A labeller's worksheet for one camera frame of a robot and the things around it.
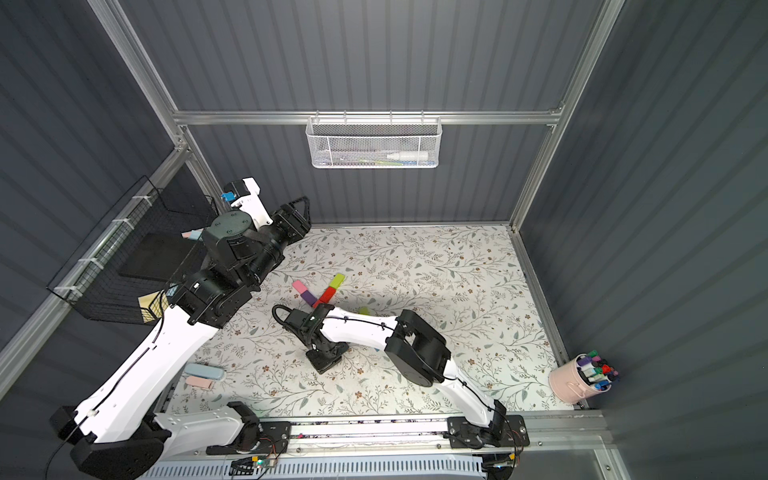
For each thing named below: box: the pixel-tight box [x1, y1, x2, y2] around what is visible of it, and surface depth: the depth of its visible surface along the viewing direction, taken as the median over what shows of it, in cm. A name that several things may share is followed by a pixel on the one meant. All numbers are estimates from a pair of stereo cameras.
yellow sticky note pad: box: [138, 291, 169, 323], surface depth 62 cm
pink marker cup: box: [548, 350, 619, 404], surface depth 74 cm
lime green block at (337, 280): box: [329, 273, 345, 290], surface depth 107 cm
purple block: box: [300, 290, 317, 307], surface depth 101 cm
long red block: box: [313, 286, 337, 309], surface depth 101 cm
